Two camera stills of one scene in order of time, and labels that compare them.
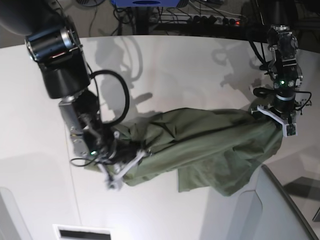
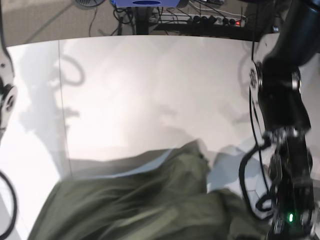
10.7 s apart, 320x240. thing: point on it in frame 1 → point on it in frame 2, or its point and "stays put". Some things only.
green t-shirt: [220, 149] → [165, 198]
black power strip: [216, 20] stays put
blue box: [146, 3] stays put
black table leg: [142, 27] stays put
